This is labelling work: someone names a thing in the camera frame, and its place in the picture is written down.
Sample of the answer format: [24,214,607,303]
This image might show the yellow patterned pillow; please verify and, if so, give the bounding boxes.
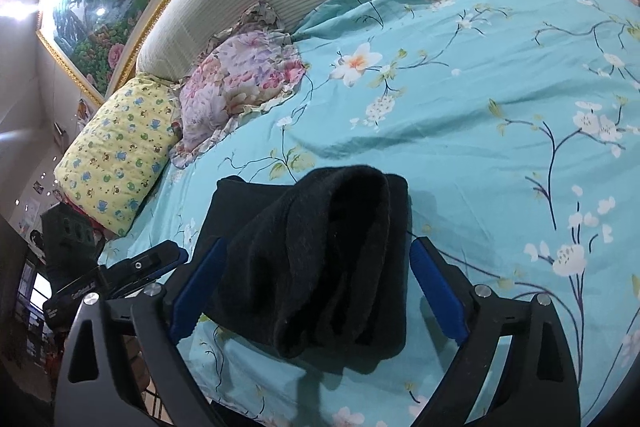
[54,74,181,238]

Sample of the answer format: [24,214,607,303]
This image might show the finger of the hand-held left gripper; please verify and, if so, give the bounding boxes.
[97,241,188,300]

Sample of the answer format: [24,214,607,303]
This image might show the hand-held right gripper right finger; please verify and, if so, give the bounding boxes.
[409,236,582,427]

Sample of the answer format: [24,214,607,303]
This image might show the black pants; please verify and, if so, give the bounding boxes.
[192,164,411,359]

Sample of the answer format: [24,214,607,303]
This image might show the pink floral ruffled pillow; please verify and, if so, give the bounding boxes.
[170,1,307,170]

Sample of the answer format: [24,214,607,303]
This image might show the teal floral bed sheet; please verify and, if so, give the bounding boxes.
[97,0,640,427]

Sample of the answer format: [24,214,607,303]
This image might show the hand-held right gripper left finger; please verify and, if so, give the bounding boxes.
[54,237,231,427]

